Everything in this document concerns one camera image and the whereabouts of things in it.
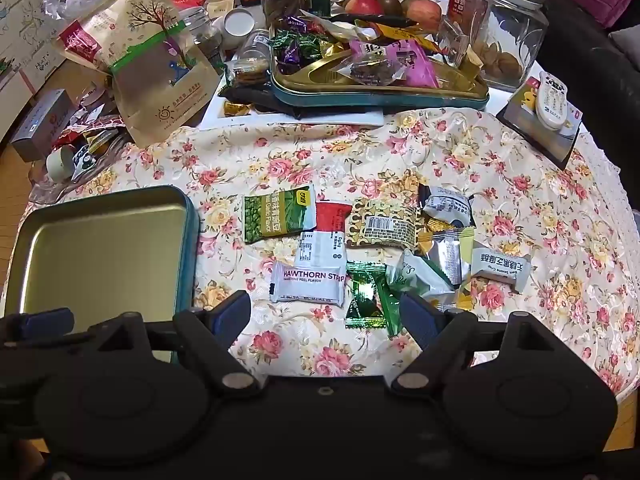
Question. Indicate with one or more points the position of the silver yellow snack packet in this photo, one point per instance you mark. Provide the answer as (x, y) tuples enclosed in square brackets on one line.
[(445, 255)]

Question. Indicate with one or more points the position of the small cream box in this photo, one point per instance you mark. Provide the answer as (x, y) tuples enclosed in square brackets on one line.
[(222, 2)]

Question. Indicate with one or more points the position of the red snack packet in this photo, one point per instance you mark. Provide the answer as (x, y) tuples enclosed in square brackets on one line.
[(332, 217)]

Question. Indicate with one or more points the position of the brown paper bag tree print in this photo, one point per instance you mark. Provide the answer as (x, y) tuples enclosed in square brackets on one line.
[(150, 85)]

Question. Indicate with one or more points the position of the white paper board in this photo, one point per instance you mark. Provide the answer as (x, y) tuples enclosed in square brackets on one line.
[(300, 117)]

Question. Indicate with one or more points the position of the clear glass jar with walnuts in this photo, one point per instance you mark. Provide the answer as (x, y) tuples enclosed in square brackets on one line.
[(510, 25)]

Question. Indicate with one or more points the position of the black white snack packet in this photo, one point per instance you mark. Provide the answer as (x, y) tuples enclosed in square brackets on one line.
[(447, 205)]

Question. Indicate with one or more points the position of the white round jar lid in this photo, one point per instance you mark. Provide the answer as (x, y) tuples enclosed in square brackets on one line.
[(239, 30)]

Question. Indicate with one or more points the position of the gold foil candy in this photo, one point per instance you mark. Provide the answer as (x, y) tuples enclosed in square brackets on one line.
[(236, 108)]

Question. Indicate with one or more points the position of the pile of coloured wrappers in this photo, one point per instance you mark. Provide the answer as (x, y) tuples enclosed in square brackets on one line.
[(95, 135)]

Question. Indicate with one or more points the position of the red yellow apple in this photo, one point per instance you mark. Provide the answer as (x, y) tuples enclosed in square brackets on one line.
[(425, 12)]

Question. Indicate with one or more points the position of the white purple-lettered snack packet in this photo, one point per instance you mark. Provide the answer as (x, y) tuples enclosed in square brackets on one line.
[(305, 287)]

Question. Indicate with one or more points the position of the pink snack packet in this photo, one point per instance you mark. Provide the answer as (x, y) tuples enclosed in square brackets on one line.
[(415, 67)]

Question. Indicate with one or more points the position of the plastic jar of nuts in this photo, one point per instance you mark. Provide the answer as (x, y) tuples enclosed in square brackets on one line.
[(280, 5)]

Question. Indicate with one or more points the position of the grey cardboard box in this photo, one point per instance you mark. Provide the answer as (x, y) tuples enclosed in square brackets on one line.
[(42, 125)]

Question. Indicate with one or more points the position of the white remote control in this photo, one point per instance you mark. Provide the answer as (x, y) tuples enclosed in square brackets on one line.
[(550, 102)]

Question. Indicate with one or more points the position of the white black-lettered snack packet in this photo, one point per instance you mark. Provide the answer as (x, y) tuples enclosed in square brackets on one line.
[(500, 267)]

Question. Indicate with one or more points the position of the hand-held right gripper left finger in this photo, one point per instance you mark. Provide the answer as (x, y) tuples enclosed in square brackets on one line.
[(234, 312)]

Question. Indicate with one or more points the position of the clear square plastic cup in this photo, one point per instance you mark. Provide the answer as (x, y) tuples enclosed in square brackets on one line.
[(455, 42)]

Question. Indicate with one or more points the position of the brown kiwi fruit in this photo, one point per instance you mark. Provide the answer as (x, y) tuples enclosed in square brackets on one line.
[(391, 6)]

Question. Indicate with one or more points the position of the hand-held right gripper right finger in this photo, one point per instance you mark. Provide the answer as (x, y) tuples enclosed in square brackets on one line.
[(417, 316)]

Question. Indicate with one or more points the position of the green pea snack packet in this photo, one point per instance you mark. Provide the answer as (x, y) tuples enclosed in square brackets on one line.
[(275, 215)]

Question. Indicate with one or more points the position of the pile of foil-wrapped candies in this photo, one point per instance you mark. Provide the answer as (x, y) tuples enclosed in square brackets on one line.
[(295, 45)]

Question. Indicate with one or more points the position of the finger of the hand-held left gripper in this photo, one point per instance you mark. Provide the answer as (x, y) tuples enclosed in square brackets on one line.
[(45, 322)]

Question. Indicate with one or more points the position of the black sofa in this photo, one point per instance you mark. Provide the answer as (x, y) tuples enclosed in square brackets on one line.
[(600, 85)]

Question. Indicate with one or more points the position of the clear packet dark dried fruit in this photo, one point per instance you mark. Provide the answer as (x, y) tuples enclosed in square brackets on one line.
[(375, 72)]

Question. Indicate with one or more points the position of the grey cushion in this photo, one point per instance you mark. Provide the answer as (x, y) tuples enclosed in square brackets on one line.
[(627, 45)]

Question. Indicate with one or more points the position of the white drawing board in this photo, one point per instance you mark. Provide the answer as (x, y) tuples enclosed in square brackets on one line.
[(20, 20)]

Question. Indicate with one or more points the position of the white paper cup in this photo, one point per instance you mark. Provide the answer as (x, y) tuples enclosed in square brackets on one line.
[(60, 162)]

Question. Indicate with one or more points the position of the small glass jar dark contents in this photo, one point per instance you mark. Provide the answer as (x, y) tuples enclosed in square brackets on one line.
[(205, 35)]

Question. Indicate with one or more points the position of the yellow long snack packet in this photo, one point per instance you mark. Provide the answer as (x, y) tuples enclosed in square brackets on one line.
[(400, 35)]

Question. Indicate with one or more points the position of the green white snack packet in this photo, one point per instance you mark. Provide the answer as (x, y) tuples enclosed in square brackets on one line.
[(420, 275)]

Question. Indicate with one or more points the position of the white grey snack packet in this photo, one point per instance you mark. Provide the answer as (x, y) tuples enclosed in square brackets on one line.
[(317, 247)]

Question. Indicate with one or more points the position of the floral tablecloth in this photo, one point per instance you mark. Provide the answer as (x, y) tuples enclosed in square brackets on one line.
[(350, 160)]

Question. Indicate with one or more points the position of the gold patterned snack packet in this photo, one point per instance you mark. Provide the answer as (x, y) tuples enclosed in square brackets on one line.
[(385, 225)]

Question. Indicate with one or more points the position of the green foil candy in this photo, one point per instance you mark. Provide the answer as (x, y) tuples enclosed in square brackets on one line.
[(362, 295)]

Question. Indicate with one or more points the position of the teal gold tin tray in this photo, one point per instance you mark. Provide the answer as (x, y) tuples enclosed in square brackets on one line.
[(310, 72)]

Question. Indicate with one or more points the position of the clear biscuit packet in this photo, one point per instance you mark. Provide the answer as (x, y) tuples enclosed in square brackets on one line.
[(247, 70)]

